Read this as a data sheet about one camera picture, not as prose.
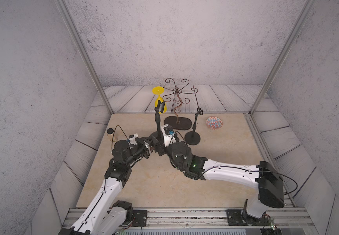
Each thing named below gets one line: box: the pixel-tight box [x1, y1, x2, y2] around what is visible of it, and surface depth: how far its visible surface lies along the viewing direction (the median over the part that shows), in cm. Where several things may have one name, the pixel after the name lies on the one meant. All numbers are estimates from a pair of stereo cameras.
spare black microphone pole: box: [154, 106, 162, 138], surface depth 67 cm
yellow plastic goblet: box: [151, 85, 168, 114], surface depth 91 cm
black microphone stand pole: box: [192, 112, 199, 132], surface depth 93 cm
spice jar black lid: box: [106, 127, 114, 135], surface depth 100 cm
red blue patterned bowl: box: [205, 116, 223, 131], surface depth 113 cm
